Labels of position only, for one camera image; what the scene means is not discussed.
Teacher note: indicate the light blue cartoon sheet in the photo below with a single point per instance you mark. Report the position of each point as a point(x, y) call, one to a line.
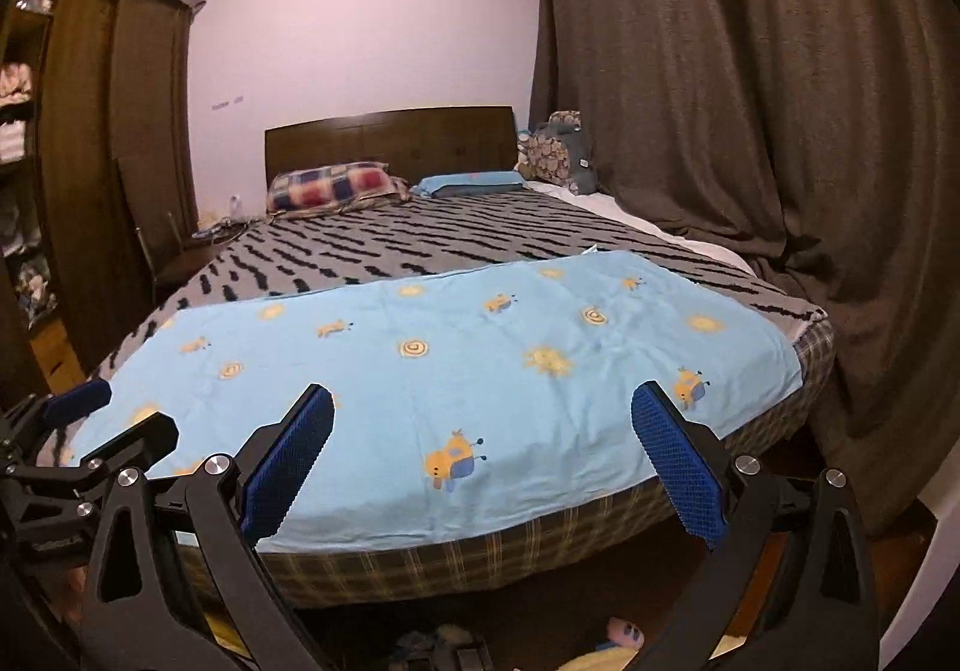
point(465, 403)

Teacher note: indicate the dark wooden headboard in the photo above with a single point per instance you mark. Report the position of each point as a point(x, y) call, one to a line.
point(413, 143)

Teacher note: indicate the brown wooden wardrobe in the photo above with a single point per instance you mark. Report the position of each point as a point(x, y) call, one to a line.
point(109, 164)

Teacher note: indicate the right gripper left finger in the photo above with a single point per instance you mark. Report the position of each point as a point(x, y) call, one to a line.
point(139, 611)

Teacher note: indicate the brown curtain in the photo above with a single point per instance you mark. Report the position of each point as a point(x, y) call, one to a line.
point(818, 139)

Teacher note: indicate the light blue pillow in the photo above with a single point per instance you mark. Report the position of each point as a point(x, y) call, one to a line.
point(466, 184)

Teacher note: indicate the patterned plush cushion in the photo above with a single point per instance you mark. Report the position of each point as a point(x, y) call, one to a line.
point(558, 152)

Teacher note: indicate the dark bedside table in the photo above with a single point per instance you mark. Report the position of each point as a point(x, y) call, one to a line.
point(191, 256)

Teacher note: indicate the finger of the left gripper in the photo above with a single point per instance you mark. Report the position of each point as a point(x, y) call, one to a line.
point(139, 447)
point(79, 402)

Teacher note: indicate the checkered colourful pillow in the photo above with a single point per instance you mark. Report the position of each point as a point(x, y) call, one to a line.
point(336, 188)

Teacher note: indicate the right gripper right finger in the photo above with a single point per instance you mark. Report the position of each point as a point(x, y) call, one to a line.
point(788, 581)

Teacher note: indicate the grey black striped blanket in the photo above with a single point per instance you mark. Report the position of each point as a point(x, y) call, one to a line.
point(427, 236)

